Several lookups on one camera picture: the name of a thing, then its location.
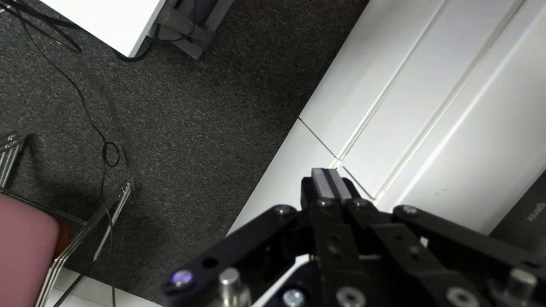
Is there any white base cabinet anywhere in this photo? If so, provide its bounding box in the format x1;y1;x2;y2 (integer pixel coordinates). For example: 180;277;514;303
228;0;546;307

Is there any dark metal bracket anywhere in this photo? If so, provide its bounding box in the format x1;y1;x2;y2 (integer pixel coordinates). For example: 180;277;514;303
154;0;236;62

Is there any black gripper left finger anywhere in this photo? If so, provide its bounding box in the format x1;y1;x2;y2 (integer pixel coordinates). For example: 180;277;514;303
161;168;373;307

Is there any chrome metal frame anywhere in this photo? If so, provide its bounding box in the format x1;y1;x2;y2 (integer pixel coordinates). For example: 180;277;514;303
0;132;30;190

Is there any silver microwave oven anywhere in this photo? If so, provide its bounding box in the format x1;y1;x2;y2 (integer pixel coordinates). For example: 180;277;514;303
490;170;546;258

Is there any red chair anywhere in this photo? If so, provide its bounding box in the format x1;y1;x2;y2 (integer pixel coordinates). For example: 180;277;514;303
0;178;137;307

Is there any thin black cable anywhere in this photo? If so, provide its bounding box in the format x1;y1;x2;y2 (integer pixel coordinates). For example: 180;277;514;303
0;0;125;270

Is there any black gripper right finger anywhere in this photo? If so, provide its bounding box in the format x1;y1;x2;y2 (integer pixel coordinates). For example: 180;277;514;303
328;170;546;307

